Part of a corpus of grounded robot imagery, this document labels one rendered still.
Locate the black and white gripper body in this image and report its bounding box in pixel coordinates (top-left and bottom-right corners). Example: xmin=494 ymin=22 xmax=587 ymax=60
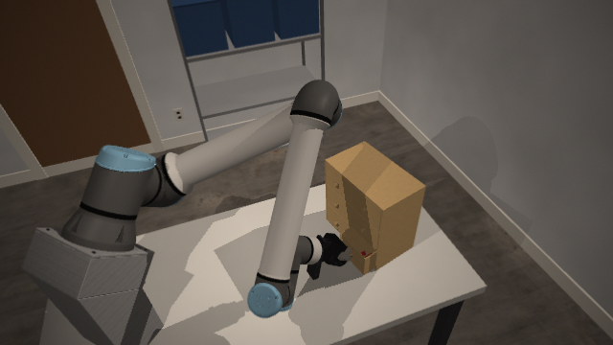
xmin=316 ymin=233 xmax=347 ymax=265

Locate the tan wooden chest of drawers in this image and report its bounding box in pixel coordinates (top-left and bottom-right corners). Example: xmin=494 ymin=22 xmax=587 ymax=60
xmin=325 ymin=141 xmax=426 ymax=270

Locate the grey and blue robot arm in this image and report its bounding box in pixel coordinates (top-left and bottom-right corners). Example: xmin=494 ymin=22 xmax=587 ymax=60
xmin=61 ymin=80 xmax=342 ymax=318

